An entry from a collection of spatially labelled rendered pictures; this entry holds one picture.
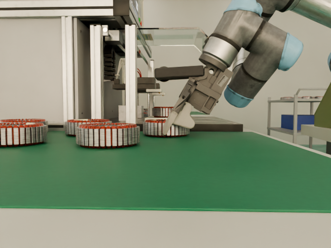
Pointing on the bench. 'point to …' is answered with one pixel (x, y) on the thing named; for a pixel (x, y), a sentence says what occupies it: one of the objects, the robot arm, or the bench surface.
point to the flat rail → (143, 53)
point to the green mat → (167, 174)
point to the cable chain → (109, 52)
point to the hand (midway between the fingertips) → (164, 130)
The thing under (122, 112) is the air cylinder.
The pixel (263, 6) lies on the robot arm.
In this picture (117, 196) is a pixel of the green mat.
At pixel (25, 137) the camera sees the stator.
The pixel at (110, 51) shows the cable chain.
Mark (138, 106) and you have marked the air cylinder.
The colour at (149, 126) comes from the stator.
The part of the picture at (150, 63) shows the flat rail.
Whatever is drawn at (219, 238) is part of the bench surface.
